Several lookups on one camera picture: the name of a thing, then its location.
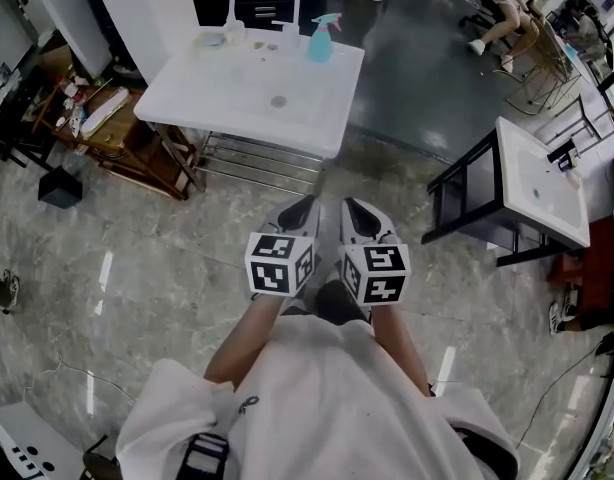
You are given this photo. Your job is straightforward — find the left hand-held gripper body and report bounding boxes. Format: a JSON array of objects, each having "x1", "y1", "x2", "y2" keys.
[{"x1": 245, "y1": 223, "x2": 321, "y2": 301}]

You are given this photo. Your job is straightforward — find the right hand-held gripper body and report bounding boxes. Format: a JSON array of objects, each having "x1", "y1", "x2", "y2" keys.
[{"x1": 336, "y1": 231, "x2": 413, "y2": 308}]

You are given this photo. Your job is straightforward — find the teal spray bottle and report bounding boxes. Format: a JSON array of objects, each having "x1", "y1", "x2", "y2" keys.
[{"x1": 305, "y1": 11, "x2": 344, "y2": 64}]

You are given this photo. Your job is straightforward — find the person's right forearm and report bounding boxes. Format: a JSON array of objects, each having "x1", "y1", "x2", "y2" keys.
[{"x1": 369, "y1": 303, "x2": 432, "y2": 398}]

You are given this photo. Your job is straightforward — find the person's left forearm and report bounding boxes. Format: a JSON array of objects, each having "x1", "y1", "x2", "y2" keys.
[{"x1": 203, "y1": 292, "x2": 289, "y2": 397}]

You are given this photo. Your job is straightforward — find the person's dark trousers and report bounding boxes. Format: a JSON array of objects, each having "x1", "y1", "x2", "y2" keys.
[{"x1": 281, "y1": 277, "x2": 372, "y2": 327}]

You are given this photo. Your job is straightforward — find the white sink basin with drainboard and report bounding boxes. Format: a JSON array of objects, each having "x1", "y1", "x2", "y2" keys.
[{"x1": 133, "y1": 25, "x2": 366, "y2": 160}]

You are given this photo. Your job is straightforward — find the person's white shirt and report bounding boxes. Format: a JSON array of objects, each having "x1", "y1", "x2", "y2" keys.
[{"x1": 114, "y1": 312, "x2": 521, "y2": 480}]

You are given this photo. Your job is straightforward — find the wooden cart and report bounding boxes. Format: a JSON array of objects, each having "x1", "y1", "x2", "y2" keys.
[{"x1": 50, "y1": 83, "x2": 201, "y2": 202}]

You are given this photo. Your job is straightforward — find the white cup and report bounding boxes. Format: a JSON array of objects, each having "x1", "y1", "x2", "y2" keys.
[{"x1": 223, "y1": 21, "x2": 249, "y2": 45}]

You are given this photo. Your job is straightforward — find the pale green soap dish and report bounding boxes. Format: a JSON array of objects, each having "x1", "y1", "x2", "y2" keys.
[{"x1": 195, "y1": 29, "x2": 228, "y2": 50}]

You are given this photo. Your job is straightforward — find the black faucet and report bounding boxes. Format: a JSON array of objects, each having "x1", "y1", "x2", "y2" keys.
[{"x1": 546, "y1": 137, "x2": 582, "y2": 169}]

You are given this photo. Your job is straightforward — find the white curved faucet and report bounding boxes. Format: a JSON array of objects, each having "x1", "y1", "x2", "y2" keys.
[{"x1": 223, "y1": 0, "x2": 304, "y2": 52}]

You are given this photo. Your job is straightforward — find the white soft package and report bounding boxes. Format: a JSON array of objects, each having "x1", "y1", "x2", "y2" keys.
[{"x1": 79, "y1": 86, "x2": 133, "y2": 138}]

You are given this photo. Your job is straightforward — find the reddish brown table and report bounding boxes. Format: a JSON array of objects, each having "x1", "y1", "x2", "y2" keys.
[{"x1": 546, "y1": 216, "x2": 614, "y2": 292}]

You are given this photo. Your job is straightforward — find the black waste bin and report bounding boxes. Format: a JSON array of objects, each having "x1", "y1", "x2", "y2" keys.
[{"x1": 37, "y1": 165, "x2": 84, "y2": 210}]

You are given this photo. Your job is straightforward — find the black stool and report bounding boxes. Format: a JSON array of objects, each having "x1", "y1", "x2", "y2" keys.
[{"x1": 80, "y1": 435, "x2": 122, "y2": 480}]

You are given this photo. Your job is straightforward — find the black table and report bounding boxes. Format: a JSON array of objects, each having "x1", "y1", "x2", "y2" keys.
[{"x1": 0, "y1": 62, "x2": 56, "y2": 169}]

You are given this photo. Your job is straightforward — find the white tall cabinet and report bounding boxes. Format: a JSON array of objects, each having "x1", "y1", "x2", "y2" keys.
[{"x1": 34, "y1": 0, "x2": 114, "y2": 78}]

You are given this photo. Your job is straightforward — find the white panel with black dots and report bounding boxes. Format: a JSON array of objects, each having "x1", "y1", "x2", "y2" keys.
[{"x1": 0, "y1": 401, "x2": 84, "y2": 480}]

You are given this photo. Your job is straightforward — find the black chest strap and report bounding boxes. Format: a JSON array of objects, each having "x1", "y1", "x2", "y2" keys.
[{"x1": 174, "y1": 432, "x2": 232, "y2": 480}]

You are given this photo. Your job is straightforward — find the gold wire chair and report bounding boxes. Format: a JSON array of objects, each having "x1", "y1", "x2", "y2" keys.
[{"x1": 504, "y1": 15, "x2": 583, "y2": 115}]

